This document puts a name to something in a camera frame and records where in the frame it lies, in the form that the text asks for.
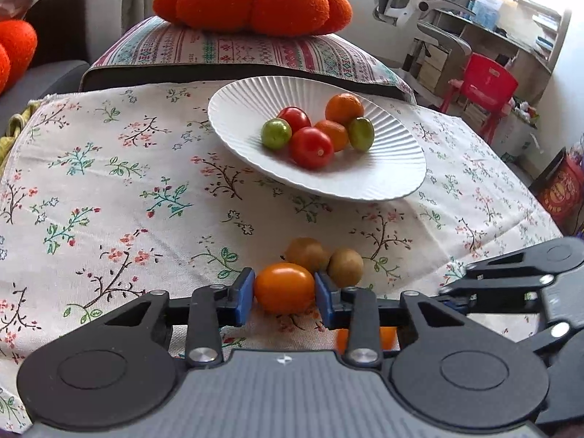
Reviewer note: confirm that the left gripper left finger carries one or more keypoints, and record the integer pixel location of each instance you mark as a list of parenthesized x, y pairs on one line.
[(212, 308)]

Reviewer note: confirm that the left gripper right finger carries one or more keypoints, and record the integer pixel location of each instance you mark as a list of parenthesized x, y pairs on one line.
[(350, 307)]

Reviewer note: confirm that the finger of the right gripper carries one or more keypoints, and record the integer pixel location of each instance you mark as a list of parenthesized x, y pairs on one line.
[(550, 339), (509, 278)]

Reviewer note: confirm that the brown kiwi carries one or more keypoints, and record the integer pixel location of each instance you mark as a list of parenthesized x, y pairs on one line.
[(308, 253), (345, 267)]

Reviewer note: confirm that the orange tomato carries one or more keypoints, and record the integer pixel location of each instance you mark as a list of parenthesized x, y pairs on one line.
[(386, 337), (336, 132), (284, 288)]

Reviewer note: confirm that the large red tomato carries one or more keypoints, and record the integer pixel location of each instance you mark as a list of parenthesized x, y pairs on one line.
[(311, 149)]

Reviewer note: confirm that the green tomato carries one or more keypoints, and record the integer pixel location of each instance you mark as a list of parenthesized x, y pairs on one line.
[(275, 134), (361, 134)]

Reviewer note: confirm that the red orange box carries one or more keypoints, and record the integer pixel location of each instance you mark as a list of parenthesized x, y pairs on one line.
[(559, 189)]

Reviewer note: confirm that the white ribbed plate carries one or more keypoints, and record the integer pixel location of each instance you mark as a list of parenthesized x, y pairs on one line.
[(393, 168)]

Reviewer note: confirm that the floral tablecloth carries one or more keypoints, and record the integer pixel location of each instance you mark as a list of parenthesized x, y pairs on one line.
[(108, 195)]

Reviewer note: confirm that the red plastic child chair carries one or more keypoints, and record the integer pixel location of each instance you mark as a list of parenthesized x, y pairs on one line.
[(488, 85)]

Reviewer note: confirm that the wooden desk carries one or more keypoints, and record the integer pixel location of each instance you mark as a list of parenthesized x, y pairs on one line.
[(528, 40)]

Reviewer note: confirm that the striped patterned pillow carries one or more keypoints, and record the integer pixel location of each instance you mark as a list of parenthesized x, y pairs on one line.
[(155, 51)]

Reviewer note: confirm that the yellow green cloth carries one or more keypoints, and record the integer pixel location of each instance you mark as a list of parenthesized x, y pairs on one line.
[(16, 124)]

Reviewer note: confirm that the orange pumpkin cushion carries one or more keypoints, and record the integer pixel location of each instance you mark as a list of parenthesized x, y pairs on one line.
[(272, 18)]

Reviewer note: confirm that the grey sofa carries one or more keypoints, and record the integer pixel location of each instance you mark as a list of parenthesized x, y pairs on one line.
[(72, 34)]

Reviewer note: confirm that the orange cushion on sofa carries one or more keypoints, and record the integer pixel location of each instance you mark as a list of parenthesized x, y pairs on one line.
[(18, 46)]

